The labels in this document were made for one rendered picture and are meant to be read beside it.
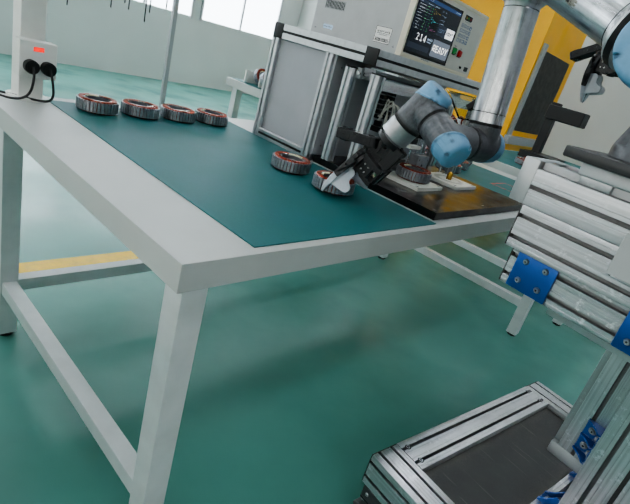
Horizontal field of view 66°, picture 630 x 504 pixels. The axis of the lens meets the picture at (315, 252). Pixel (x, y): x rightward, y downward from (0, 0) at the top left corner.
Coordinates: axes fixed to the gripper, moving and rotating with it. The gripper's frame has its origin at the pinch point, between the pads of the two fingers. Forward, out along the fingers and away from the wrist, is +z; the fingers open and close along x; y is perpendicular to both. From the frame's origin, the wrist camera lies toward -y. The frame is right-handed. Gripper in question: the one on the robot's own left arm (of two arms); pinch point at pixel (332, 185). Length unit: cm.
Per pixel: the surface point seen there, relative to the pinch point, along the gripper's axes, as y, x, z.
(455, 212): 23.7, 23.6, -13.5
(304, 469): 56, -10, 56
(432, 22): -26, 43, -39
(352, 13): -46, 37, -24
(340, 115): -20.0, 21.9, -5.6
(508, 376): 90, 101, 37
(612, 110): 10, 575, -71
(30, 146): -40, -50, 28
